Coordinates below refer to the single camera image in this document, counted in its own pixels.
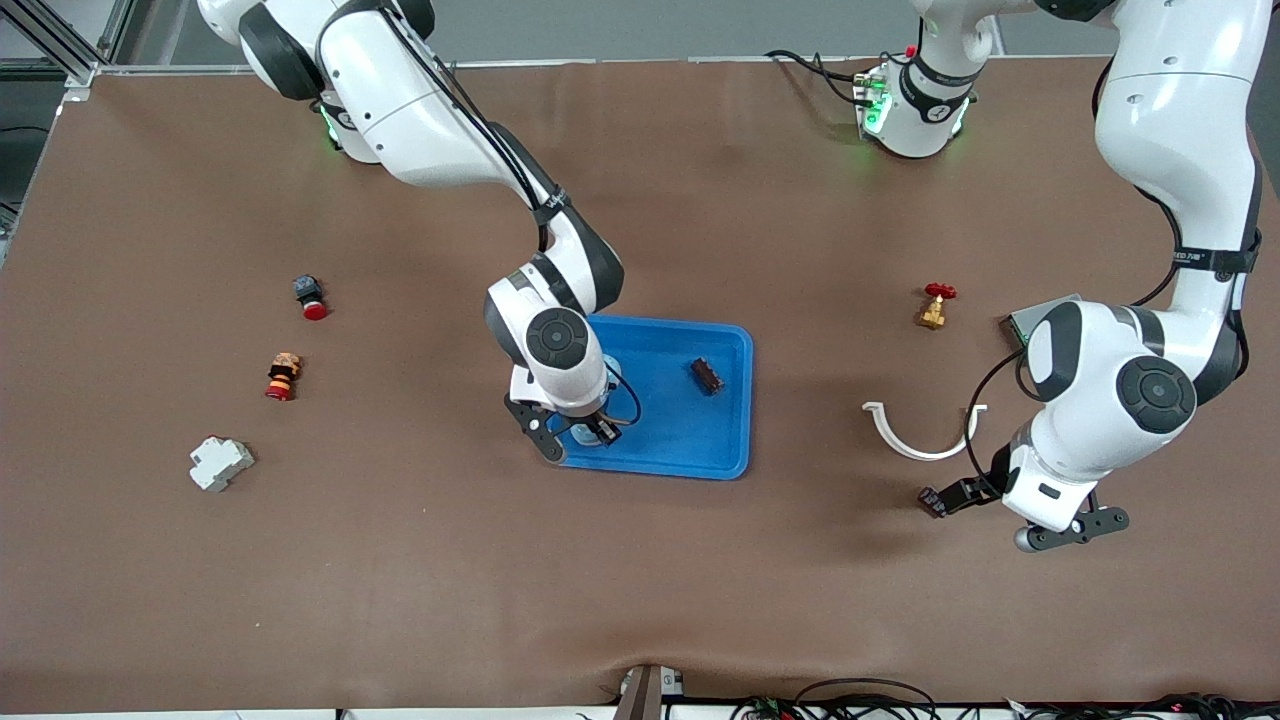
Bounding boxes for blue plastic tray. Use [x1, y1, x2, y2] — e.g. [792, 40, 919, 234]
[541, 315, 754, 482]

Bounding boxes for white semicircular pipe clamp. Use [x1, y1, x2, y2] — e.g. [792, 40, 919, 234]
[862, 402, 989, 462]

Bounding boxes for grey metal box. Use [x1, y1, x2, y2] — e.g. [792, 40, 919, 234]
[1003, 294, 1083, 348]

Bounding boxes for red yellow black pushbutton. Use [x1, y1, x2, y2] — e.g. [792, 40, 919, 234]
[264, 352, 303, 402]

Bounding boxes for white circuit breaker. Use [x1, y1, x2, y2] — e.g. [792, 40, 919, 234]
[189, 436, 256, 493]

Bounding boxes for brass valve red handle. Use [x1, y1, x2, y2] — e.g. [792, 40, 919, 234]
[915, 282, 958, 330]

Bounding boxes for black looped cable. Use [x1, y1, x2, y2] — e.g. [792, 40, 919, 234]
[730, 678, 941, 720]

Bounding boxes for black cable bundle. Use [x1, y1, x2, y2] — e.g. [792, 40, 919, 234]
[1000, 690, 1280, 720]

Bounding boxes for black left base cables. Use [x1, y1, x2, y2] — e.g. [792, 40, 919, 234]
[765, 48, 873, 109]

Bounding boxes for aluminium frame profile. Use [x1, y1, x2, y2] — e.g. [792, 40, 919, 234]
[20, 0, 136, 101]

